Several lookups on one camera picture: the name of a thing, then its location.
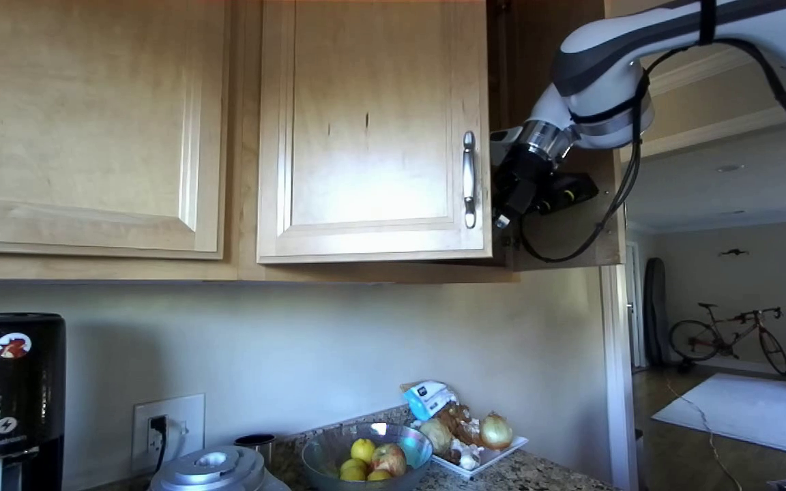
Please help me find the white door frame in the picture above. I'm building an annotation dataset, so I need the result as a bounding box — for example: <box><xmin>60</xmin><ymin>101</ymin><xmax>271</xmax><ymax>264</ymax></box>
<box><xmin>597</xmin><ymin>107</ymin><xmax>786</xmax><ymax>491</ymax></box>

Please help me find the glass fruit bowl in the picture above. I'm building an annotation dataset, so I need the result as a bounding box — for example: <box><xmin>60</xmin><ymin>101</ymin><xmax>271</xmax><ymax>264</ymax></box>
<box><xmin>297</xmin><ymin>418</ymin><xmax>436</xmax><ymax>491</ymax></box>

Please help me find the silver cabinet door handle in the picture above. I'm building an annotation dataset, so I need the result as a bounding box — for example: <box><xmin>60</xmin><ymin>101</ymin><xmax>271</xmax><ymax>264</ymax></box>
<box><xmin>460</xmin><ymin>127</ymin><xmax>481</xmax><ymax>231</ymax></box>

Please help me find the blue white food package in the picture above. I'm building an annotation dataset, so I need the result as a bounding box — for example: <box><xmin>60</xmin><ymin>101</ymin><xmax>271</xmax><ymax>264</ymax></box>
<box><xmin>401</xmin><ymin>380</ymin><xmax>462</xmax><ymax>425</ymax></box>

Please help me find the silver pot lid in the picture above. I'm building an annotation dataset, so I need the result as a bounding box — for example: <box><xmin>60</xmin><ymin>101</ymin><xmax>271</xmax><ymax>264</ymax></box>
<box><xmin>147</xmin><ymin>445</ymin><xmax>293</xmax><ymax>491</ymax></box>

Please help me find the white wall outlet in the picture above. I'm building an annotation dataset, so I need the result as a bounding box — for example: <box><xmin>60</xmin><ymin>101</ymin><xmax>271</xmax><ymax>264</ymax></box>
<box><xmin>131</xmin><ymin>392</ymin><xmax>207</xmax><ymax>471</ymax></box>

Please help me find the black bicycle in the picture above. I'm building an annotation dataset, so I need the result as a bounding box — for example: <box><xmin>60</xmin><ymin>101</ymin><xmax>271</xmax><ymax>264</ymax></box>
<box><xmin>666</xmin><ymin>301</ymin><xmax>786</xmax><ymax>382</ymax></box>

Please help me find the black power plug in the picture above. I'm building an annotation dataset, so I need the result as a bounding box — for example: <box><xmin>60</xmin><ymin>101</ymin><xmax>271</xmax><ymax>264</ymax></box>
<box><xmin>146</xmin><ymin>412</ymin><xmax>173</xmax><ymax>474</ymax></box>

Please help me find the black velcro strap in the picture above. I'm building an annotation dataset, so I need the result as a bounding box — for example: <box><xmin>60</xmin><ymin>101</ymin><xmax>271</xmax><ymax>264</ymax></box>
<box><xmin>697</xmin><ymin>0</ymin><xmax>724</xmax><ymax>47</ymax></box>

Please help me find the tall dark bag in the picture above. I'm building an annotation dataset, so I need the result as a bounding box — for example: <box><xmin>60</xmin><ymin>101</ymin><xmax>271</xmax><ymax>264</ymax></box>
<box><xmin>645</xmin><ymin>255</ymin><xmax>674</xmax><ymax>371</ymax></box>

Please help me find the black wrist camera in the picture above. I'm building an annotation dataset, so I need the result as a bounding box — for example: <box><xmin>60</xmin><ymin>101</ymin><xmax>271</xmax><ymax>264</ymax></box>
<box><xmin>537</xmin><ymin>171</ymin><xmax>602</xmax><ymax>217</ymax></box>

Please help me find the reddish apple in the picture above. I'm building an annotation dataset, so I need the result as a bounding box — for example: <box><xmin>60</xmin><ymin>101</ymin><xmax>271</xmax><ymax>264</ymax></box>
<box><xmin>371</xmin><ymin>441</ymin><xmax>409</xmax><ymax>478</ymax></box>

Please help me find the yellow onion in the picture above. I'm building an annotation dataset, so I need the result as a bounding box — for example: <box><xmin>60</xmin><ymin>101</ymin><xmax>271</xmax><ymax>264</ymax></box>
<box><xmin>477</xmin><ymin>412</ymin><xmax>516</xmax><ymax>453</ymax></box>

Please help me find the white floor mat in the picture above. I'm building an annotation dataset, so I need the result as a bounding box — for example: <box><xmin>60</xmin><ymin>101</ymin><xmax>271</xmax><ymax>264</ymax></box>
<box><xmin>649</xmin><ymin>371</ymin><xmax>786</xmax><ymax>463</ymax></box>

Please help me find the black coffee maker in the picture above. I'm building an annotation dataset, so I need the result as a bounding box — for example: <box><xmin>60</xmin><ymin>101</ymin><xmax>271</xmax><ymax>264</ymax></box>
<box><xmin>0</xmin><ymin>310</ymin><xmax>69</xmax><ymax>491</ymax></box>

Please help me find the black pot handle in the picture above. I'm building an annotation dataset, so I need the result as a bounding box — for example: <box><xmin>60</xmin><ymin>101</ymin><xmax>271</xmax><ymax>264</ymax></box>
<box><xmin>232</xmin><ymin>430</ymin><xmax>279</xmax><ymax>449</ymax></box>

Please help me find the wooden cabinet frame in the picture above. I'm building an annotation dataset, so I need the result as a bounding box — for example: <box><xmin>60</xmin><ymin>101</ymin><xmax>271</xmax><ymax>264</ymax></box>
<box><xmin>0</xmin><ymin>0</ymin><xmax>626</xmax><ymax>287</ymax></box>

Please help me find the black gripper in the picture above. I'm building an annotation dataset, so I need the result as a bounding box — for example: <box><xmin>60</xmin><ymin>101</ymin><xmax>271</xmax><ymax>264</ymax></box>
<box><xmin>491</xmin><ymin>146</ymin><xmax>556</xmax><ymax>231</ymax></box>

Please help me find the wide wooden cabinet door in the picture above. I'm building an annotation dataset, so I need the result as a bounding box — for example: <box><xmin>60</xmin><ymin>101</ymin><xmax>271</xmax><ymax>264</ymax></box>
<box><xmin>0</xmin><ymin>0</ymin><xmax>234</xmax><ymax>264</ymax></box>

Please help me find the white rectangular tray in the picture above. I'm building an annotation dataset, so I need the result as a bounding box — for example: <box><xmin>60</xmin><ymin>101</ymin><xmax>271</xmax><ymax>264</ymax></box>
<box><xmin>430</xmin><ymin>434</ymin><xmax>531</xmax><ymax>483</ymax></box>

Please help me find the brown netted produce bag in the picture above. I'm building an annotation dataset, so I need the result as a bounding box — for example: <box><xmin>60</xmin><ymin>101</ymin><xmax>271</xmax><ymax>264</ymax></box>
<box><xmin>439</xmin><ymin>403</ymin><xmax>487</xmax><ymax>446</ymax></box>

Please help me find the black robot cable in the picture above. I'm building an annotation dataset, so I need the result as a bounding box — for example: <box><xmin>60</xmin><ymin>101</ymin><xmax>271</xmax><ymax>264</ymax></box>
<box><xmin>511</xmin><ymin>35</ymin><xmax>786</xmax><ymax>268</ymax></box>

